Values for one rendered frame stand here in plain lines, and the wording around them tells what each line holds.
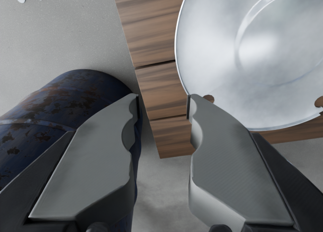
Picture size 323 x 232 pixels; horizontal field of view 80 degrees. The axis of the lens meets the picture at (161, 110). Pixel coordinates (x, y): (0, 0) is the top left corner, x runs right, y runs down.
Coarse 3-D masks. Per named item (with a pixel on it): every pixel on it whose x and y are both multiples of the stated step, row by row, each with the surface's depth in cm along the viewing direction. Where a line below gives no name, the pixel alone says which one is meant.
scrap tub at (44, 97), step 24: (72, 72) 63; (96, 72) 64; (48, 96) 47; (72, 96) 48; (96, 96) 52; (120, 96) 60; (0, 120) 38; (24, 120) 37; (48, 120) 39; (72, 120) 41; (0, 144) 32; (24, 144) 32; (48, 144) 34; (0, 168) 28; (24, 168) 29
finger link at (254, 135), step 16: (256, 144) 8; (272, 160) 7; (272, 176) 6; (288, 176) 6; (304, 176) 6; (288, 192) 6; (304, 192) 6; (320, 192) 6; (288, 208) 5; (304, 208) 5; (320, 208) 5; (304, 224) 5; (320, 224) 5
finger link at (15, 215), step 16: (64, 144) 8; (48, 160) 7; (16, 176) 6; (32, 176) 6; (48, 176) 6; (0, 192) 6; (16, 192) 6; (32, 192) 6; (0, 208) 5; (16, 208) 5; (32, 208) 5; (0, 224) 5; (16, 224) 5; (32, 224) 5; (48, 224) 5; (64, 224) 5
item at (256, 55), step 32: (192, 0) 24; (224, 0) 23; (256, 0) 23; (288, 0) 23; (320, 0) 23; (192, 32) 25; (224, 32) 25; (256, 32) 25; (288, 32) 25; (320, 32) 25; (192, 64) 28; (224, 64) 28; (256, 64) 27; (288, 64) 27; (320, 64) 27; (224, 96) 30; (256, 96) 30; (288, 96) 30; (320, 96) 30; (256, 128) 33
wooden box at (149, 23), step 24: (120, 0) 24; (144, 0) 24; (168, 0) 24; (144, 24) 25; (168, 24) 25; (144, 48) 27; (168, 48) 27; (144, 72) 29; (168, 72) 29; (144, 96) 31; (168, 96) 31; (168, 120) 33; (312, 120) 33; (168, 144) 36
